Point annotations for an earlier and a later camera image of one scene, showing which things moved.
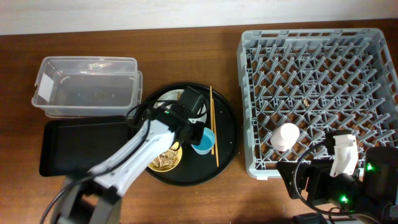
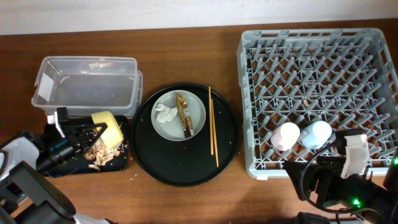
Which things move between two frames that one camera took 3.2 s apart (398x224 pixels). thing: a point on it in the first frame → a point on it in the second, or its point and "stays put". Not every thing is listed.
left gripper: [197, 136] → [72, 132]
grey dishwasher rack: [296, 84] stays put
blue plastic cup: [206, 144] → [316, 134]
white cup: [284, 137] stays put
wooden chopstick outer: [212, 147] stays put
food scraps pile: [166, 159] → [100, 154]
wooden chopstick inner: [215, 134] stays put
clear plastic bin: [88, 86] stays put
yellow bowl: [168, 160] → [112, 136]
